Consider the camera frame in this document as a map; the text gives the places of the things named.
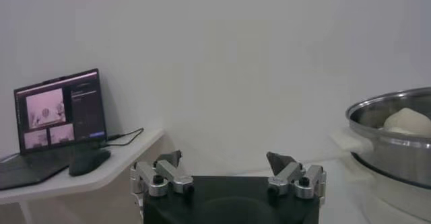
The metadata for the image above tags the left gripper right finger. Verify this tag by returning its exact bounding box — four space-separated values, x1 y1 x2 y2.
265 151 327 200

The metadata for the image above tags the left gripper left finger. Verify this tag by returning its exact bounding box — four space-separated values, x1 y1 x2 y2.
130 149 195 198

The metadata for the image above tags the white steamed baozi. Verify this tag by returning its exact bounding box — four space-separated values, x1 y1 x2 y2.
383 107 431 135

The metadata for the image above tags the perforated steel steamer basket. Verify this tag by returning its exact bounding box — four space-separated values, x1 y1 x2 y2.
331 86 431 191

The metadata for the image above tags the white side table with mouse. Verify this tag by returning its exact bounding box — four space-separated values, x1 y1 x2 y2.
0 128 166 224

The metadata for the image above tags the white rectangular table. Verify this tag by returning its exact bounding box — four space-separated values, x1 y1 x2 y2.
235 157 431 224

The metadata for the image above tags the black computer mouse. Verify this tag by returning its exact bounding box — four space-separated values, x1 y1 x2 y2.
69 148 112 178

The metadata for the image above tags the black laptop with terminal window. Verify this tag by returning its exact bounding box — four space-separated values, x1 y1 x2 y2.
0 67 112 192

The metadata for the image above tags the cream electric pot base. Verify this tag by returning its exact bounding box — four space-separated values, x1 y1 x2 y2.
350 151 431 223

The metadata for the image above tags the black laptop charger cable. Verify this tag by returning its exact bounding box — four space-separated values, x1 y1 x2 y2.
106 127 145 147

